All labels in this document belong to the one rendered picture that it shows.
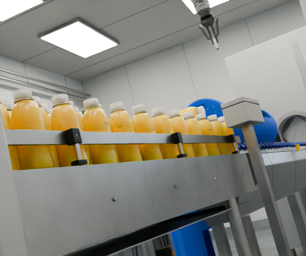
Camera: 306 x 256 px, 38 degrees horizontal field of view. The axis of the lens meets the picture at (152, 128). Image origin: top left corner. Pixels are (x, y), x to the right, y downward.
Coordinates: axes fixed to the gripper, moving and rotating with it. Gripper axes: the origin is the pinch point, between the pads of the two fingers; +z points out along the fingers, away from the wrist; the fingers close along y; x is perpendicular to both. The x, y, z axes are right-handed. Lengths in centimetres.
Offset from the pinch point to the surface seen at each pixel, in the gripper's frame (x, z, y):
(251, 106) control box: -74, 50, 7
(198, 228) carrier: 23, 100, -49
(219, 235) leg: -39, 99, -28
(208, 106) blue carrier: -37, 38, -13
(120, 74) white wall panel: 518, -155, -195
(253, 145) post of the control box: -73, 65, 2
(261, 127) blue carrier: 8, 54, 8
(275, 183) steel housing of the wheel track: 14, 87, 4
